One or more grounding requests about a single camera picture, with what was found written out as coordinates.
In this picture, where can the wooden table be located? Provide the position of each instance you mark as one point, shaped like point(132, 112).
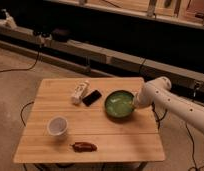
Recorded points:
point(132, 139)

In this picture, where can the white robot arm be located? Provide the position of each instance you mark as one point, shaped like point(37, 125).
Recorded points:
point(157, 91)

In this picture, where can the black smartphone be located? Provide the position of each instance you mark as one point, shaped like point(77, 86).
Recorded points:
point(91, 98)

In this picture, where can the black device on ledge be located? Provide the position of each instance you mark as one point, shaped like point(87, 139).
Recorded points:
point(61, 35)

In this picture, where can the green ceramic bowl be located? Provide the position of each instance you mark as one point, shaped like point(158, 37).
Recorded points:
point(119, 104)

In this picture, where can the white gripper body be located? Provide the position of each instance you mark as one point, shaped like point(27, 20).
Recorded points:
point(141, 100)

